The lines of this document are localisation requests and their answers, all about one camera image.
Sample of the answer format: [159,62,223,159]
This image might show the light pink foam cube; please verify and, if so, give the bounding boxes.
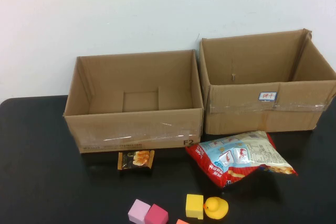
[128,199,152,224]

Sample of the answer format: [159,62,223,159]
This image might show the dark red foam cube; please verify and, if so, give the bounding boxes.
[144,203,169,224]

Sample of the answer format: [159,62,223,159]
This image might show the small dark snack packet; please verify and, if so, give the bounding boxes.
[117,150,155,176]

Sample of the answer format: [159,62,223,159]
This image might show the red shrimp chips bag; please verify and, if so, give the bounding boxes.
[185,130,299,189]

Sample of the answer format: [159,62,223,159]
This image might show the yellow foam cube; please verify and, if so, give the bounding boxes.
[185,194,204,220]

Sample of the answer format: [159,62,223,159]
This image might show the cardboard box printed F2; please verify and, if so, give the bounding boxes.
[62,49,205,154]

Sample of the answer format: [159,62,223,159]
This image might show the yellow rubber duck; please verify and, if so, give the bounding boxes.
[203,196,229,220]

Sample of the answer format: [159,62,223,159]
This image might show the cardboard box with white label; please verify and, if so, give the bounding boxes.
[198,28,336,135]

